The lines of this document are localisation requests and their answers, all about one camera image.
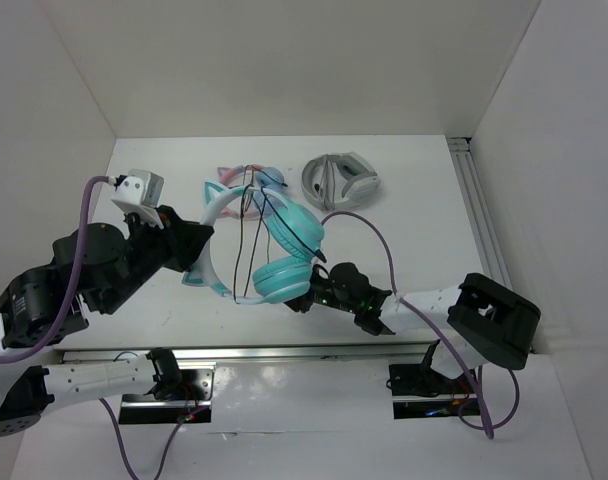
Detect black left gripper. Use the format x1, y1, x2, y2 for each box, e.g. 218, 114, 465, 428
98, 203, 216, 314

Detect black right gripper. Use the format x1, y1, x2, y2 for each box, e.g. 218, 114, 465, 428
271, 261, 358, 313

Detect teal cat-ear headphones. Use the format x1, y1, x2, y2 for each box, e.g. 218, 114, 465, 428
181, 180, 326, 306

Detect black headphone audio cable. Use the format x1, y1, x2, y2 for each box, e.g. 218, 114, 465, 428
230, 184, 328, 302

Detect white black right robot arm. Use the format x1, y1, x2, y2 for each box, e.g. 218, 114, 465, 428
286, 262, 541, 371

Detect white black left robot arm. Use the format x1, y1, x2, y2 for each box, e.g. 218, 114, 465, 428
0, 206, 214, 437

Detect grey white headphones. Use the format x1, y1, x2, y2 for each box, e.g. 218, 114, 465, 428
301, 152, 381, 212

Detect pink blue cat-ear headphones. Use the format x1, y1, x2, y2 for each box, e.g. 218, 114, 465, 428
217, 164, 288, 219

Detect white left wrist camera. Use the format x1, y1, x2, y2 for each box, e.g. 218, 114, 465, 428
111, 169, 164, 228

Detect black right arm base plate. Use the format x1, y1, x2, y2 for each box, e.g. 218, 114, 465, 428
385, 364, 480, 420

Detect aluminium rail at table front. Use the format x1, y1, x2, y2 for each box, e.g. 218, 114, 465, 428
58, 342, 435, 364

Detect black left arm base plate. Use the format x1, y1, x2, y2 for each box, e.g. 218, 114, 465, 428
118, 363, 215, 425

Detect aluminium rail at right wall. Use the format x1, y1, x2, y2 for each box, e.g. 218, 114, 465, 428
446, 137, 513, 289

